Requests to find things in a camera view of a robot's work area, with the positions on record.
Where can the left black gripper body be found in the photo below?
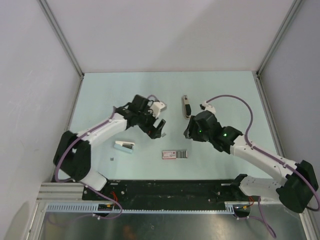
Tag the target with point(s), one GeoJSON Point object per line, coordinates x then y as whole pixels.
{"type": "Point", "coordinates": [146, 121]}

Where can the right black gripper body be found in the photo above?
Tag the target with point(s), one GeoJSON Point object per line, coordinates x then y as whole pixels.
{"type": "Point", "coordinates": [197, 135]}

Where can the beige black stapler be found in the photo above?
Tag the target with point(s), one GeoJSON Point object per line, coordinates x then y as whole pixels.
{"type": "Point", "coordinates": [187, 111]}

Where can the red white staple box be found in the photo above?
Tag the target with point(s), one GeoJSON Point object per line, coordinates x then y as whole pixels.
{"type": "Point", "coordinates": [174, 154]}

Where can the light blue white stapler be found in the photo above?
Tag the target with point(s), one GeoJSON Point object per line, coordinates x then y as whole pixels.
{"type": "Point", "coordinates": [124, 146]}

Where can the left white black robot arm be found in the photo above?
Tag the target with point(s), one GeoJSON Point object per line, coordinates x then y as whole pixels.
{"type": "Point", "coordinates": [74, 152]}

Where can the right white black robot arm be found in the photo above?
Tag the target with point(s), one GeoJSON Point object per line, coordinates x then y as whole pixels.
{"type": "Point", "coordinates": [293, 184]}

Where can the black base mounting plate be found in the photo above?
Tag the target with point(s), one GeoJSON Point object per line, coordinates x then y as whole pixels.
{"type": "Point", "coordinates": [174, 195]}

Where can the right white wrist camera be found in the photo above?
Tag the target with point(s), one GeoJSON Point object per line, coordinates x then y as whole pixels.
{"type": "Point", "coordinates": [205, 106]}

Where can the aluminium front rail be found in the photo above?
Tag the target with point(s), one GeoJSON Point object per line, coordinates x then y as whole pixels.
{"type": "Point", "coordinates": [60, 192]}

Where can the right aluminium frame post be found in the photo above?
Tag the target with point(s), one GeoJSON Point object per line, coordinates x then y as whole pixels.
{"type": "Point", "coordinates": [280, 34]}

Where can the aluminium frame post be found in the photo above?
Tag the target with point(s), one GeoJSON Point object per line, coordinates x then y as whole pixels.
{"type": "Point", "coordinates": [280, 34]}
{"type": "Point", "coordinates": [52, 20]}

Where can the left aluminium frame post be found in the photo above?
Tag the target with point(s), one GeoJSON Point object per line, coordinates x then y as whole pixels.
{"type": "Point", "coordinates": [52, 20]}

